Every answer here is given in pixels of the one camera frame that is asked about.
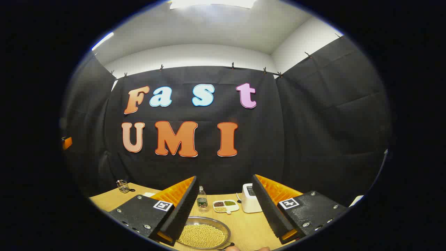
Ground steel pot with soybeans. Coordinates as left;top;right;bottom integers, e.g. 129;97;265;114
176;216;234;251

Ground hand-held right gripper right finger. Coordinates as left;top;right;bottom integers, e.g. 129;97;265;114
252;174;349;244

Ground white toaster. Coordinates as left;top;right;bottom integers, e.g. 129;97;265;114
241;183;262;213

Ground clear plastic water bottle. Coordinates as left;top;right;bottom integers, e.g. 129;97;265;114
197;186;208;212

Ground white divided dish of beans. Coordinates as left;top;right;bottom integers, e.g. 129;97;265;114
213;199;240;214

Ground ceiling light panel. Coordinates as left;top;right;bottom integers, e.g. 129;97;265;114
170;0;256;9

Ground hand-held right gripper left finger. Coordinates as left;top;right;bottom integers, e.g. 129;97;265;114
105;175;200;246

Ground row of black cloth clips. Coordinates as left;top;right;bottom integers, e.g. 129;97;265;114
111;33;344;79

